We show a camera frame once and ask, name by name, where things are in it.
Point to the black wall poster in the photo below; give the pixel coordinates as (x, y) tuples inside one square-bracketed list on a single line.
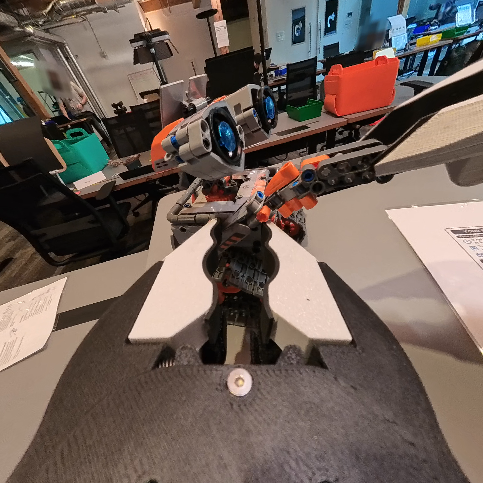
[(331, 19), (298, 26)]

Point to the green fabric bag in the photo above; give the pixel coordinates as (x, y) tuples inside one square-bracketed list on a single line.
[(86, 154)]

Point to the black orange tracked toy robot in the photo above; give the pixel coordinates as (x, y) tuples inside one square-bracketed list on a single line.
[(211, 151)]

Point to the black camera rig stand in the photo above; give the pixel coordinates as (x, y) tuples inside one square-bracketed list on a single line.
[(151, 49)]

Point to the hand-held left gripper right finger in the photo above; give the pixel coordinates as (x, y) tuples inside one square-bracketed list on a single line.
[(309, 302)]

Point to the yellow plastic bin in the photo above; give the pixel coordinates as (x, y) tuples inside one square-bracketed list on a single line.
[(428, 40)]

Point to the printed notice sheet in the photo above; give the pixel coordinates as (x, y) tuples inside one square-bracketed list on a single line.
[(426, 241)]

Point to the black wooden chair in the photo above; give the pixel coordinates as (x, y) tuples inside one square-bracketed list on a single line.
[(22, 143)]

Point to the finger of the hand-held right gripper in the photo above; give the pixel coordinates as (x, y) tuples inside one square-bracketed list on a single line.
[(434, 102), (445, 136)]

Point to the black floor lamp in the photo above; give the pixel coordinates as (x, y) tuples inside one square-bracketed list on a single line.
[(204, 15)]

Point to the white pillar notice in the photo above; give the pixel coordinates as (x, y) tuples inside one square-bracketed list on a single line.
[(222, 34)]

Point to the black board panel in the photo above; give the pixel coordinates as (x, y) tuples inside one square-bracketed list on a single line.
[(230, 71)]

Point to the small white paper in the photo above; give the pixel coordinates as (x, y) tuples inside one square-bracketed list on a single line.
[(90, 181)]

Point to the orange fabric bag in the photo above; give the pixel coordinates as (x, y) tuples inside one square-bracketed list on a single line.
[(358, 90)]

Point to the black stand pole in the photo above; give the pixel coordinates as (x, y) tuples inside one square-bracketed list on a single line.
[(261, 37)]

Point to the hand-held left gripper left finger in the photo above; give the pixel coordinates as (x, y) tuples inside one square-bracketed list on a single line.
[(173, 302)]

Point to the green plastic bin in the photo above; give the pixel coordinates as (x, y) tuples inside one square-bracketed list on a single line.
[(305, 111), (454, 33)]

